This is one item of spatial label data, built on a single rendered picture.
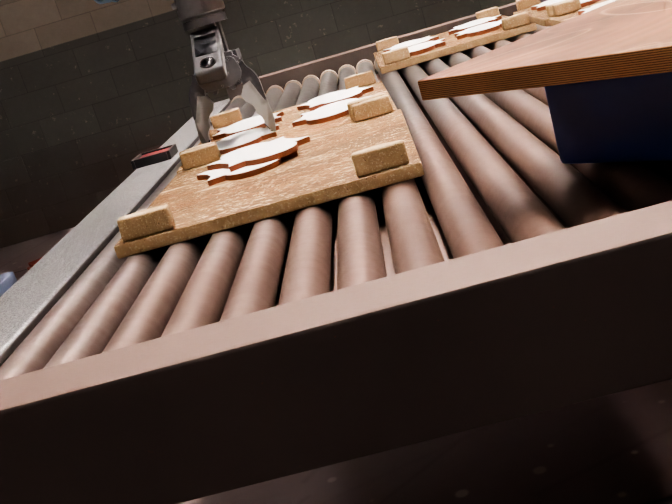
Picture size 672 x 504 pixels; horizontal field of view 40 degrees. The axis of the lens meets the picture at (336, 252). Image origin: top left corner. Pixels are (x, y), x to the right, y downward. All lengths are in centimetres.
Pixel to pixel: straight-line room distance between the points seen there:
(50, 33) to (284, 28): 161
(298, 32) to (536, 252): 607
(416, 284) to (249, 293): 23
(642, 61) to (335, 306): 27
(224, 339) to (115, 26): 617
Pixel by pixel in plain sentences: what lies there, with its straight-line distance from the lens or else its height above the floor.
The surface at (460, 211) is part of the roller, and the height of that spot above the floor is 92.
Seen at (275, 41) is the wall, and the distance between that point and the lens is 662.
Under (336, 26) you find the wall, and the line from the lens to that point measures 663.
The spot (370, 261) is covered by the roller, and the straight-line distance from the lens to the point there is 77.
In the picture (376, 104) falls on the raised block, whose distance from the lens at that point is 138.
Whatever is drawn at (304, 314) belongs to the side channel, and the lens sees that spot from 59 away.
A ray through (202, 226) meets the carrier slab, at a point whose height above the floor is 93.
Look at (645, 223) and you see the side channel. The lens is 60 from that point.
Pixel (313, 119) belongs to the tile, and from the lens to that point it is 149.
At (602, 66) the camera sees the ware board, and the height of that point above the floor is 103.
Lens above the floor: 114
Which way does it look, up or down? 16 degrees down
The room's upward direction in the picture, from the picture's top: 17 degrees counter-clockwise
